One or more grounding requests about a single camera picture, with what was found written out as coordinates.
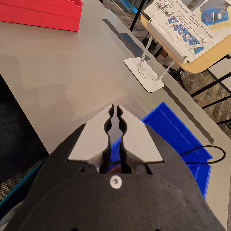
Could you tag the blue plastic bin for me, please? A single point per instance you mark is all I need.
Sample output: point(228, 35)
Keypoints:
point(171, 130)

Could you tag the red plastic bin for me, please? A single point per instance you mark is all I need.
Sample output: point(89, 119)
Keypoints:
point(45, 16)

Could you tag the printed instruction sheet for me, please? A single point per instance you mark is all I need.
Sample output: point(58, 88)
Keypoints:
point(189, 18)

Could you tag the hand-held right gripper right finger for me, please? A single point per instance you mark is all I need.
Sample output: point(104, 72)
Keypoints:
point(142, 144)

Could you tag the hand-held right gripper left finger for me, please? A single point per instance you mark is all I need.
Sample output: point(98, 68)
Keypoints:
point(88, 142)

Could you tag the black office chair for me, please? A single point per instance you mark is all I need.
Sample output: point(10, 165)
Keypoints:
point(149, 44)

